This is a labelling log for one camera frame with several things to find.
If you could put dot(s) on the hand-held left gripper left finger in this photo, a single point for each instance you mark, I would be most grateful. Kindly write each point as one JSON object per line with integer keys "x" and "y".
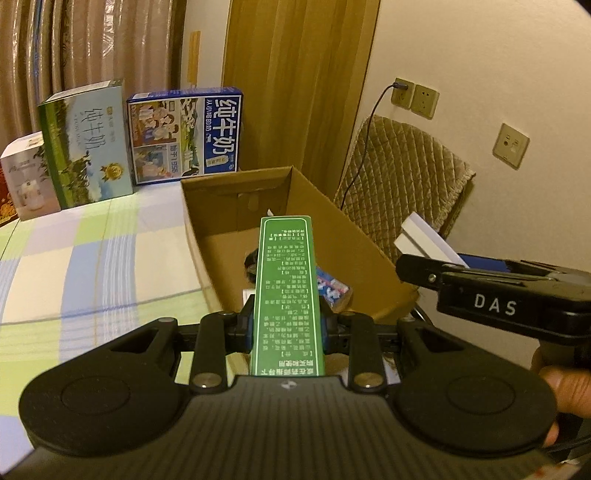
{"x": 252, "y": 325}

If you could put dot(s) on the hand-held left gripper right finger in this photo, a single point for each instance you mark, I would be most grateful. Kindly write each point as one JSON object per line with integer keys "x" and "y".
{"x": 328, "y": 334}

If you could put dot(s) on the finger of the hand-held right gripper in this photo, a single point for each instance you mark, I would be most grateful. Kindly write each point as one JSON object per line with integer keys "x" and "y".
{"x": 489, "y": 266}
{"x": 420, "y": 272}

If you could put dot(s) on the small white case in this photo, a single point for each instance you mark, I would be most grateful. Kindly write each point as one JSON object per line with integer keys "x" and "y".
{"x": 429, "y": 240}

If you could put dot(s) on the green medicine box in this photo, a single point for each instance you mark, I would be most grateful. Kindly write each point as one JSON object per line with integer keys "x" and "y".
{"x": 286, "y": 300}

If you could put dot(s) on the blue white packet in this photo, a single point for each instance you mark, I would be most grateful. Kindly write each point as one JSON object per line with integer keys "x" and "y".
{"x": 332, "y": 288}

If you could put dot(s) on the dark hair scrunchie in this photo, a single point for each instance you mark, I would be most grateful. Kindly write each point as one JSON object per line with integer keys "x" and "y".
{"x": 251, "y": 267}

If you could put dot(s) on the brown cardboard box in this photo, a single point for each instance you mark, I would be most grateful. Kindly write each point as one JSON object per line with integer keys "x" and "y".
{"x": 221, "y": 249}

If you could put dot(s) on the person's right hand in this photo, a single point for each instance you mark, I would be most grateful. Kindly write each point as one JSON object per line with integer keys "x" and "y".
{"x": 568, "y": 387}

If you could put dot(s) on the chair with quilted cover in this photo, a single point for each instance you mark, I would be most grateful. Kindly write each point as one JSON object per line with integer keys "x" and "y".
{"x": 406, "y": 175}

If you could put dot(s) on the checkered tablecloth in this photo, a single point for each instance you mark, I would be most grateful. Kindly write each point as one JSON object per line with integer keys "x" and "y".
{"x": 115, "y": 258}

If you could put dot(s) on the black charger plug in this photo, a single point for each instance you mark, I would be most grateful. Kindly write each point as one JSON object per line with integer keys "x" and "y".
{"x": 399, "y": 85}

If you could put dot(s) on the blue milk carton box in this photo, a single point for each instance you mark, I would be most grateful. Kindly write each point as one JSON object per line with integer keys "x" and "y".
{"x": 184, "y": 134}

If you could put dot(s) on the wooden door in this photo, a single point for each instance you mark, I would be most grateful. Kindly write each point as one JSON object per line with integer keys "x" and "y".
{"x": 300, "y": 83}

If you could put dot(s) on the green milk carton box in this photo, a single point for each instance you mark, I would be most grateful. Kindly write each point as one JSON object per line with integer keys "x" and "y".
{"x": 87, "y": 143}

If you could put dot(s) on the white humidifier box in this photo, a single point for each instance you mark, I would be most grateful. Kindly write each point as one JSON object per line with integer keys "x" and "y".
{"x": 27, "y": 180}

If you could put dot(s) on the wooden strip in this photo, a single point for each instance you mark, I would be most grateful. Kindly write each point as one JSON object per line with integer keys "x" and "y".
{"x": 194, "y": 60}

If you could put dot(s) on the red gift box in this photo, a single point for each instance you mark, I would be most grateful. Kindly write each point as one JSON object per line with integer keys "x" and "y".
{"x": 7, "y": 203}

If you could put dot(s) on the brown curtain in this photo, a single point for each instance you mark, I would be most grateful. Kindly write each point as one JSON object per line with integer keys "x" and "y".
{"x": 92, "y": 46}

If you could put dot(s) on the square beige wall outlet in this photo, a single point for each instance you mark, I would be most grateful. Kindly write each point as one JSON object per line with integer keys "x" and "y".
{"x": 510, "y": 145}

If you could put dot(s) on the wall socket with charger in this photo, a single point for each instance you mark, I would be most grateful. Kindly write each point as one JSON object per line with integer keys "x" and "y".
{"x": 402, "y": 97}

